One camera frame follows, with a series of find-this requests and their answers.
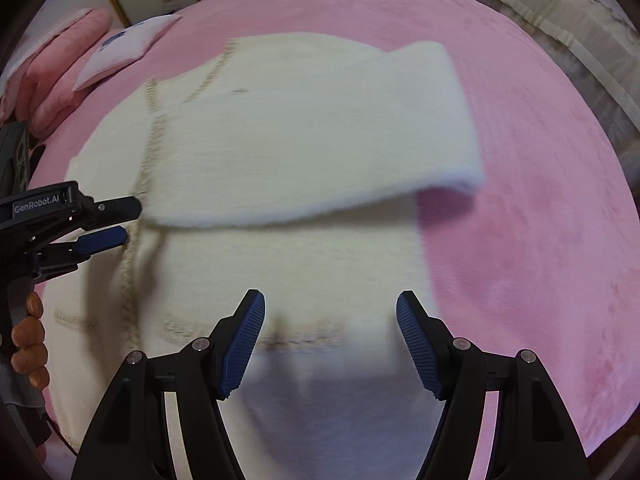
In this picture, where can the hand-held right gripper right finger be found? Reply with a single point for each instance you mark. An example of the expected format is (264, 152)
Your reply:
(417, 345)

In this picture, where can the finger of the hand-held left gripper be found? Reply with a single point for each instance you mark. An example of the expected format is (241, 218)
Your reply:
(102, 240)
(120, 208)

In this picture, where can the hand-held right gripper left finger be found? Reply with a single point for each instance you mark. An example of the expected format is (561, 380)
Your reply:
(245, 340)

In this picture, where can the white fluffy sweater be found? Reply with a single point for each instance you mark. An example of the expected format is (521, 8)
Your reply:
(300, 135)

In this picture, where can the person's left hand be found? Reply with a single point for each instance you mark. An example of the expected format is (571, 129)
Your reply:
(30, 345)

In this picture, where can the folded pink quilt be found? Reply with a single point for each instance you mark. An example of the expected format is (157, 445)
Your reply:
(55, 60)

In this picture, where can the white pillow with blue print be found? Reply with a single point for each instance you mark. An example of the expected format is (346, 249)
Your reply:
(125, 45)

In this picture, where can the pink blanket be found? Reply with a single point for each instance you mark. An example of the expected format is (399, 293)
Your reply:
(525, 210)

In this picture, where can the beige lace bedcover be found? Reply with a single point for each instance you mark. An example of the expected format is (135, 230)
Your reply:
(575, 20)

